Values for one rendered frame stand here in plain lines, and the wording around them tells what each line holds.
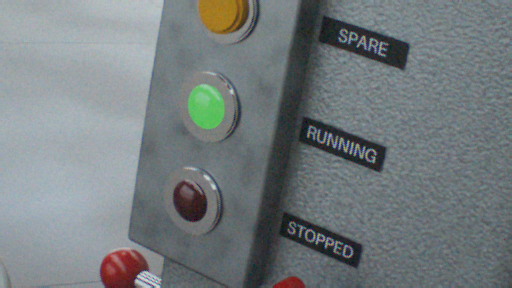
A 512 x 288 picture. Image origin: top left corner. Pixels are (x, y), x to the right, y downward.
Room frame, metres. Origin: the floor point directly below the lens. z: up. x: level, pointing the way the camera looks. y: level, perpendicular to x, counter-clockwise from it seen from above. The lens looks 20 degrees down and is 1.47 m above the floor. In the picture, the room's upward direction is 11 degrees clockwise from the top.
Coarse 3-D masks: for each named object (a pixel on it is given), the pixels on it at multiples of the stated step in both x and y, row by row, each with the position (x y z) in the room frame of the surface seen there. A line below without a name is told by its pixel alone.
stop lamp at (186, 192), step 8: (176, 184) 0.50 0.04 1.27; (184, 184) 0.49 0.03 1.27; (192, 184) 0.49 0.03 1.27; (176, 192) 0.49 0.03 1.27; (184, 192) 0.49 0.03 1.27; (192, 192) 0.49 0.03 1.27; (200, 192) 0.49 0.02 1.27; (176, 200) 0.49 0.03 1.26; (184, 200) 0.49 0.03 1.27; (192, 200) 0.49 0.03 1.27; (200, 200) 0.49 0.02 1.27; (176, 208) 0.49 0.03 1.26; (184, 208) 0.49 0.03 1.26; (192, 208) 0.49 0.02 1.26; (200, 208) 0.48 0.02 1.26; (184, 216) 0.49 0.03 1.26; (192, 216) 0.49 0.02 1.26; (200, 216) 0.49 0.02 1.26
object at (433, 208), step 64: (320, 0) 0.49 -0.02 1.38; (384, 0) 0.47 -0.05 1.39; (448, 0) 0.46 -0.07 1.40; (320, 64) 0.48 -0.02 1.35; (384, 64) 0.47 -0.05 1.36; (448, 64) 0.45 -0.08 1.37; (384, 128) 0.46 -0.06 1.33; (448, 128) 0.45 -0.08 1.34; (320, 192) 0.48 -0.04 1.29; (384, 192) 0.46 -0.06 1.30; (448, 192) 0.44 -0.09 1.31; (320, 256) 0.47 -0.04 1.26; (384, 256) 0.46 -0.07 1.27; (448, 256) 0.44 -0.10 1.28
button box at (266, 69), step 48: (192, 0) 0.50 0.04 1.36; (288, 0) 0.48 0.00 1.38; (192, 48) 0.50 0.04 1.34; (240, 48) 0.49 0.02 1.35; (288, 48) 0.47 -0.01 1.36; (240, 96) 0.49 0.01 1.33; (288, 96) 0.48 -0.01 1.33; (144, 144) 0.51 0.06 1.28; (192, 144) 0.50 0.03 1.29; (240, 144) 0.48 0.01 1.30; (288, 144) 0.49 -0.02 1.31; (144, 192) 0.51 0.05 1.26; (240, 192) 0.48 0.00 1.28; (144, 240) 0.51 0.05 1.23; (192, 240) 0.49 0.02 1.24; (240, 240) 0.48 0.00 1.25
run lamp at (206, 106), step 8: (200, 88) 0.49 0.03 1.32; (208, 88) 0.49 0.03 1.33; (192, 96) 0.49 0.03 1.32; (200, 96) 0.49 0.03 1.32; (208, 96) 0.49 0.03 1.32; (216, 96) 0.49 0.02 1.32; (192, 104) 0.49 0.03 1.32; (200, 104) 0.49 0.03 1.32; (208, 104) 0.49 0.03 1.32; (216, 104) 0.49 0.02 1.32; (192, 112) 0.49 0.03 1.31; (200, 112) 0.49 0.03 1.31; (208, 112) 0.49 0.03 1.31; (216, 112) 0.48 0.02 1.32; (200, 120) 0.49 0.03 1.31; (208, 120) 0.49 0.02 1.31; (216, 120) 0.49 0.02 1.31; (208, 128) 0.49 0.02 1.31
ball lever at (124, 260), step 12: (120, 252) 0.58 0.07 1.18; (132, 252) 0.58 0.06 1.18; (108, 264) 0.57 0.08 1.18; (120, 264) 0.57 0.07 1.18; (132, 264) 0.57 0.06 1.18; (144, 264) 0.58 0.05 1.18; (108, 276) 0.57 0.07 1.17; (120, 276) 0.57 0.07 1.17; (132, 276) 0.57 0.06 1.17; (144, 276) 0.57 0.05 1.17; (156, 276) 0.57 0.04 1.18
